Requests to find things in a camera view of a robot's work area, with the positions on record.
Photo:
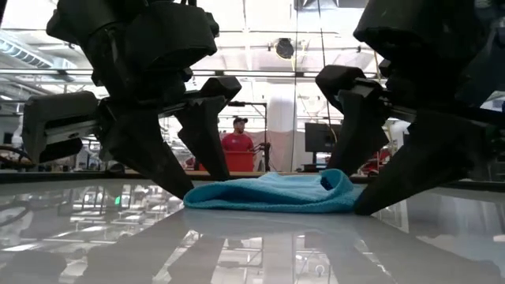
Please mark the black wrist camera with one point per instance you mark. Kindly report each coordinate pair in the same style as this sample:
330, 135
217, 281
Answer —
418, 27
169, 35

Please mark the turquoise microfibre towel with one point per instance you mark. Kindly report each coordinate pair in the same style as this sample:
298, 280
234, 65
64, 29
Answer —
272, 193

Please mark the black pole stand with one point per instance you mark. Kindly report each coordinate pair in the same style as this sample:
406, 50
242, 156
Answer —
236, 103

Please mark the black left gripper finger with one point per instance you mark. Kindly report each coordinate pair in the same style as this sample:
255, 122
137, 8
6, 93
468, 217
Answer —
138, 146
205, 138

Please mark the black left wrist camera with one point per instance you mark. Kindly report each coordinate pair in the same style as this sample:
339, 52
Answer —
169, 35

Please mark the person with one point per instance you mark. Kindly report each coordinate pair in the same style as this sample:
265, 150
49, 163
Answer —
236, 142

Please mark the black round ceiling lamp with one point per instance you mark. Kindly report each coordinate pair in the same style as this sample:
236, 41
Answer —
284, 48

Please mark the black computer monitor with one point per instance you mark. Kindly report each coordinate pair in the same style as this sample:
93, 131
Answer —
319, 138

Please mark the white round pillar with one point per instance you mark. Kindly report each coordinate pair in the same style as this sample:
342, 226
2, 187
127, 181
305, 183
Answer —
281, 110

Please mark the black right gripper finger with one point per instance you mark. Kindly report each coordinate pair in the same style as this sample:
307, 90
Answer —
361, 130
438, 158

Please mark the black table edge rim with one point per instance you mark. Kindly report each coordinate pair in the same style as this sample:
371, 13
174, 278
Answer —
59, 177

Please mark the pale pink curtain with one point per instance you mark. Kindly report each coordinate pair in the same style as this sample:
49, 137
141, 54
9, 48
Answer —
282, 152

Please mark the red plastic bin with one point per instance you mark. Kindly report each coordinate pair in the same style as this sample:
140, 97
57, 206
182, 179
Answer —
240, 161

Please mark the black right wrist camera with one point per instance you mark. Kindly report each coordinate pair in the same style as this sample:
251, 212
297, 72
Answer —
418, 27

